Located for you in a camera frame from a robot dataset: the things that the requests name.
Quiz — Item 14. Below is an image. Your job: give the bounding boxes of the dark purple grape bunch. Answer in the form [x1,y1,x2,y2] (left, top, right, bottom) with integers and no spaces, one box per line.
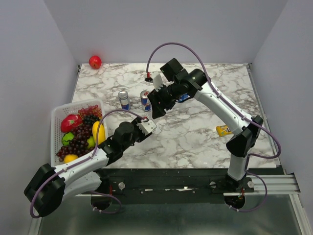
[56,124,94,162]

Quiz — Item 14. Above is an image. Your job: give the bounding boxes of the yellow candy bag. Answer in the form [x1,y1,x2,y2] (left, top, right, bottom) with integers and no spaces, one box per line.
[216,125,232,137]

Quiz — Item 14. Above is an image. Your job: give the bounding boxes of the upright energy drink can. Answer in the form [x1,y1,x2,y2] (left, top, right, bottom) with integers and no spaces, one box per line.
[140,90,151,112]

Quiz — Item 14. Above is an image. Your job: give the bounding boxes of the green lime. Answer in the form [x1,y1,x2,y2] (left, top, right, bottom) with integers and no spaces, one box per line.
[87,136,95,149]

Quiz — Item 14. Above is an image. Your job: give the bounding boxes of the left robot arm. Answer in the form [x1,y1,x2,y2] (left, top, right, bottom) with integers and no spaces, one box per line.
[24,117,157,218]

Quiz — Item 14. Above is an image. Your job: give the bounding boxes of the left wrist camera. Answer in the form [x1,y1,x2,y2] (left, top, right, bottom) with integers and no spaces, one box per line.
[137,120,157,135]

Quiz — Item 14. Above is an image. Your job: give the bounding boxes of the red apple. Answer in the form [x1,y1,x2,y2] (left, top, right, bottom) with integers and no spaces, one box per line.
[89,55,102,70]

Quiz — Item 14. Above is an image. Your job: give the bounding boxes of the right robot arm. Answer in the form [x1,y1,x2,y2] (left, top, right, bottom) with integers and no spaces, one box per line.
[148,58,263,192]

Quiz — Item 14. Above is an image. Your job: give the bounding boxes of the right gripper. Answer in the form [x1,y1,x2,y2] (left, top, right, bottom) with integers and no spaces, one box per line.
[147,81,181,119]

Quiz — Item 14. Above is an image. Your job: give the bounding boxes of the red dragon fruit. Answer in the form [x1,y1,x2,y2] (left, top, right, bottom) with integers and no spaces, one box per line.
[60,114,83,133]

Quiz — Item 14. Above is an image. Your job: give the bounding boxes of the blue labelled plastic bottle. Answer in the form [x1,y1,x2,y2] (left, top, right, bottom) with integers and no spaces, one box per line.
[177,94,189,103]

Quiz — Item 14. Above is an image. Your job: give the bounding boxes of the yellow lemon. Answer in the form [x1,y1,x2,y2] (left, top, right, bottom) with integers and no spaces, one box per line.
[64,154,79,164]

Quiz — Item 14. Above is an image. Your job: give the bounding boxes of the black mounting rail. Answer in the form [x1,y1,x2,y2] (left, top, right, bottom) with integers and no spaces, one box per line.
[90,168,254,209]

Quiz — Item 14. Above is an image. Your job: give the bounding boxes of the upside-down energy drink can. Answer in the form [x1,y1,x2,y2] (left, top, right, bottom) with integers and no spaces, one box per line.
[118,90,131,110]

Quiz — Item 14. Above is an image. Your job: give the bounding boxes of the white fruit basket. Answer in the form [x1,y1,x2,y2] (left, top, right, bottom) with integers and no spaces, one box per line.
[50,98,106,166]

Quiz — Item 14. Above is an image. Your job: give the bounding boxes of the green fruit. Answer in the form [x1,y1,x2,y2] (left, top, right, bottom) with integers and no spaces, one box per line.
[62,132,75,146]

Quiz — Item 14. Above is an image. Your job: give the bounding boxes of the red grape bunch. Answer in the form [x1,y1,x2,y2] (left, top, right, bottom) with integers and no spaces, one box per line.
[78,105,102,118]

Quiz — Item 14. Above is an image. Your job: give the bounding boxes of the yellow mango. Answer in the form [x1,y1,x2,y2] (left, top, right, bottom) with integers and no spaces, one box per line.
[92,121,106,145]

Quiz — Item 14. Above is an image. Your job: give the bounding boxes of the black grape bunch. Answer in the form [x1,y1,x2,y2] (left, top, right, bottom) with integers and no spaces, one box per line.
[83,115,100,127]

